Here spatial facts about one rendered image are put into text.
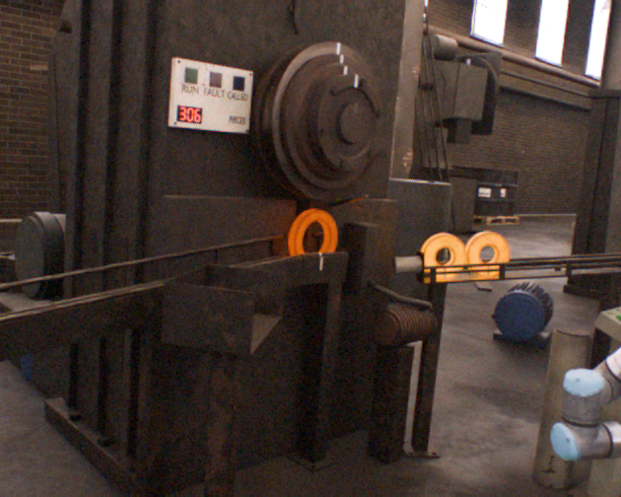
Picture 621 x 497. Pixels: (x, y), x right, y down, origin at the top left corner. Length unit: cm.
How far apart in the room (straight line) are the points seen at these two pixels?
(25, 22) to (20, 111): 97
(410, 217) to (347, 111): 281
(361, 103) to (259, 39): 35
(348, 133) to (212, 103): 40
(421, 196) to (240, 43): 289
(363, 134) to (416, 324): 66
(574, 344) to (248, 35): 138
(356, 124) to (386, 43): 55
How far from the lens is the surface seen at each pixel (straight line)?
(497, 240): 230
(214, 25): 191
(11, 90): 791
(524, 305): 388
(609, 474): 232
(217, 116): 187
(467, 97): 1000
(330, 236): 206
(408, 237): 466
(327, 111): 185
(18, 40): 798
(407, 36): 633
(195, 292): 140
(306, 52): 191
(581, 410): 174
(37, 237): 286
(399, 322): 212
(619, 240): 445
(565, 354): 222
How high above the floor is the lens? 102
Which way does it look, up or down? 8 degrees down
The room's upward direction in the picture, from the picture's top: 5 degrees clockwise
